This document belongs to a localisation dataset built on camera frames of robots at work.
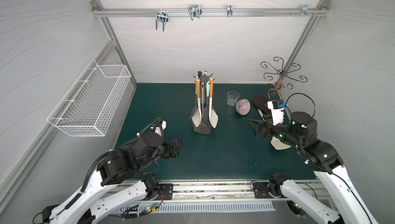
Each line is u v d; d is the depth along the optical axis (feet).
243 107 3.42
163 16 2.57
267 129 1.79
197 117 2.90
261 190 2.40
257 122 1.80
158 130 1.73
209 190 2.46
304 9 2.51
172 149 1.82
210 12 2.51
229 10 2.57
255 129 1.85
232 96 3.53
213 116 2.91
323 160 1.35
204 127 2.85
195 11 2.51
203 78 2.26
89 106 2.26
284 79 3.85
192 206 2.31
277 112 1.77
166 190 2.40
